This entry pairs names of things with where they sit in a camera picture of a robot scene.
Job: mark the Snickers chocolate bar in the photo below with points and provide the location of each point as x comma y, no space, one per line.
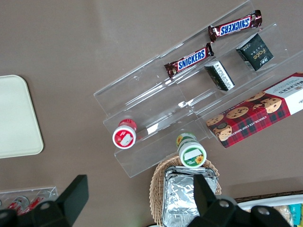
234,26
190,60

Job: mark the small clear acrylic stand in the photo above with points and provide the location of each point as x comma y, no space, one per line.
28,191

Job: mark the light tan wicker basket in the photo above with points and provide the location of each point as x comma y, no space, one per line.
156,189

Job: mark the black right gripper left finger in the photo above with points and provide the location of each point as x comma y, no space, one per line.
71,196

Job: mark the red and white can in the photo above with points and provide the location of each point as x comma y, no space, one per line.
20,203
36,201

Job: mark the teal snack packet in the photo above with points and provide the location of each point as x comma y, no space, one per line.
296,214

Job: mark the green sunflower lidded cup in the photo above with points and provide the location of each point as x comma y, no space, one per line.
192,154

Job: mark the black Face box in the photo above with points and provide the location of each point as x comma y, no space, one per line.
256,53

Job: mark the Walkers red cookie box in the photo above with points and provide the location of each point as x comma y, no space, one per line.
251,116

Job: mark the clear acrylic stepped riser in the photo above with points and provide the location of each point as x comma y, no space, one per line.
236,14
146,101

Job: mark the red lidded cup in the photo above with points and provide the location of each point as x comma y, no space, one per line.
123,138

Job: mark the cream plastic tray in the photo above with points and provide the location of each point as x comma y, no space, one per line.
16,118

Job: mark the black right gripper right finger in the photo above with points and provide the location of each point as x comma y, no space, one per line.
206,201

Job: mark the black box white label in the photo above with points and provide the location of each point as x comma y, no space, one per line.
220,75

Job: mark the foil wrapped package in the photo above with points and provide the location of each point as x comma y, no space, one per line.
177,198

